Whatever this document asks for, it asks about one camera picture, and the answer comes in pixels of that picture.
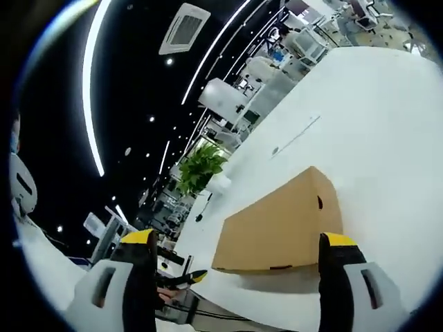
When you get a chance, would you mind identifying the grey metal shelving rack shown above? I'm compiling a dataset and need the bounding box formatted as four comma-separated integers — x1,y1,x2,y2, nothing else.
82,205,134,267

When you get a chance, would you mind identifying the curved ceiling light strip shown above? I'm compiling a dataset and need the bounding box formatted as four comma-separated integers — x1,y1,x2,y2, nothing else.
181,0,274,104

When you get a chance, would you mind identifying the ceiling air conditioner vent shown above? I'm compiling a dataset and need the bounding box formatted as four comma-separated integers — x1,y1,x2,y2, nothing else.
158,2,211,55

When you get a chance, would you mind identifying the person's masked head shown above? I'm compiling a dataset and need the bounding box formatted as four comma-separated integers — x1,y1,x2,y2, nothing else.
9,110,21,155

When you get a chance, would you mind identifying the brown cardboard shoe box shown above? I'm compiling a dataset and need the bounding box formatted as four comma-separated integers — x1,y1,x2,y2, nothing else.
210,165,343,276

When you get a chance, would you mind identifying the white chest device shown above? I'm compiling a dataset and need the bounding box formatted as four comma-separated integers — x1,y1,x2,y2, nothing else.
9,154,38,217

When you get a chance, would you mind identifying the green potted plant white pot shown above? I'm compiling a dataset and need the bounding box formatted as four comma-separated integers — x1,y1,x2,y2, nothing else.
178,143,232,200

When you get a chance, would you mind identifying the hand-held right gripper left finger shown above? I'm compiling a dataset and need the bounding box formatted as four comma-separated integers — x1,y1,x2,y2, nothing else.
64,228,161,332

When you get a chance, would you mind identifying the long ceiling light strip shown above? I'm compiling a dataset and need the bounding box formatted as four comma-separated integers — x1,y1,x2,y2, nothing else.
82,0,114,177

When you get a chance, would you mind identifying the white square pillar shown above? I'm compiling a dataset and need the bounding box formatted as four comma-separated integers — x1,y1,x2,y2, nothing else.
197,77,264,115

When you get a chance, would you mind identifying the white table socket panel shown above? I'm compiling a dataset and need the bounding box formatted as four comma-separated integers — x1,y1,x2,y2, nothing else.
271,116,321,158

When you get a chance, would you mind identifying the person's left hand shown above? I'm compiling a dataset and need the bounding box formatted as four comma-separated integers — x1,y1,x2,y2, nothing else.
159,288,187,304

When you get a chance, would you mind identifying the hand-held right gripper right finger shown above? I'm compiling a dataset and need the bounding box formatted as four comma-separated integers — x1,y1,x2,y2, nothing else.
317,231,411,332

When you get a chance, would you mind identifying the white mesh office chair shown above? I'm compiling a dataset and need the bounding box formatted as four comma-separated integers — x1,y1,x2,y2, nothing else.
293,29,328,65

